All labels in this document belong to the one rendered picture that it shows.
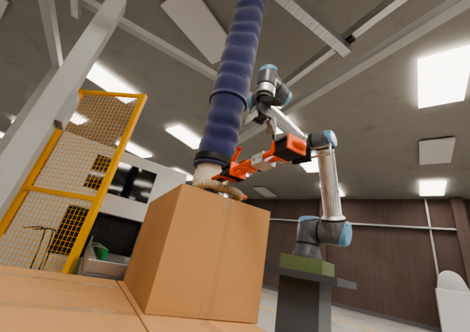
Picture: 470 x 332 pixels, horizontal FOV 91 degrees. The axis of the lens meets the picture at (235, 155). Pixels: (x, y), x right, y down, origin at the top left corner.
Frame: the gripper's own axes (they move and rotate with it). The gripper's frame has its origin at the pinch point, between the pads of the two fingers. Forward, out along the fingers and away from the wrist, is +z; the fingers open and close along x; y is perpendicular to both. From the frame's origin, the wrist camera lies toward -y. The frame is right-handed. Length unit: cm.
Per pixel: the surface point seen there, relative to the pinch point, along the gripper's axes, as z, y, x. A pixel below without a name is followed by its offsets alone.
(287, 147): 16.5, -22.6, 4.4
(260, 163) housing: 16.9, -6.7, 2.5
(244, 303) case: 62, 10, -10
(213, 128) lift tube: -12.9, 34.2, 8.6
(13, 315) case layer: 67, 1, 51
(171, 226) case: 42.7, 9.9, 22.5
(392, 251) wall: -86, 406, -863
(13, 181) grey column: 27, 143, 102
